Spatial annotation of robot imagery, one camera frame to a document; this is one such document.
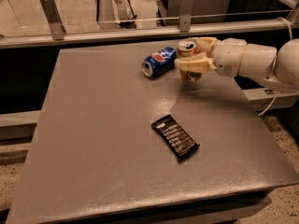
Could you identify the horizontal metal rail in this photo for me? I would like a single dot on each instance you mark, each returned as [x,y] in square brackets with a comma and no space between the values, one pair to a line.
[160,33]

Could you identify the blue Pepsi can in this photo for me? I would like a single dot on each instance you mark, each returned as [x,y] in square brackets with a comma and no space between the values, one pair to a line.
[159,62]

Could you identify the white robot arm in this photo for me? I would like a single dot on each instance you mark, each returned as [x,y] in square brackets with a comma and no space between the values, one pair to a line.
[269,67]

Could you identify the metal rail bracket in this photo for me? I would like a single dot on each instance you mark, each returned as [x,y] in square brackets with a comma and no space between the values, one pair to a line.
[51,12]
[185,15]

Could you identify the black snack bar wrapper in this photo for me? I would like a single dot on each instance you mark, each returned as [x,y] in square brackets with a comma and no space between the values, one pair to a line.
[179,141]

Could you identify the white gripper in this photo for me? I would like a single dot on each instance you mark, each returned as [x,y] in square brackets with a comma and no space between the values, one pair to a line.
[226,58]

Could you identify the orange soda can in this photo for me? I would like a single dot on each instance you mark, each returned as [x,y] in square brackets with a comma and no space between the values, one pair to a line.
[188,48]

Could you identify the right metal rail bracket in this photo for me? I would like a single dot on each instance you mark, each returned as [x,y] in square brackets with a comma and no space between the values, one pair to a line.
[185,15]

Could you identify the left metal rail bracket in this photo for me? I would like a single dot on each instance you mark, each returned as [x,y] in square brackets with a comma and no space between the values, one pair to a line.
[51,12]

